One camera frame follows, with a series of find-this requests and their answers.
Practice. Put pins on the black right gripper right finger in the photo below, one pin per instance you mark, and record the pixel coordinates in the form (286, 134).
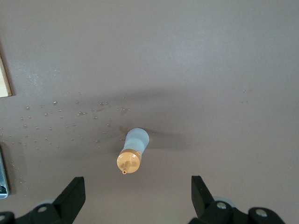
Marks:
(203, 200)

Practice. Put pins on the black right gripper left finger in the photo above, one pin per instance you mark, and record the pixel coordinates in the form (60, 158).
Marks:
(67, 200)

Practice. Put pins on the silver digital kitchen scale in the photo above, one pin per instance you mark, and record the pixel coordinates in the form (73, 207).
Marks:
(3, 177)

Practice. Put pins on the brown table mat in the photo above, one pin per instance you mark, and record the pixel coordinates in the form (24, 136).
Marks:
(187, 70)

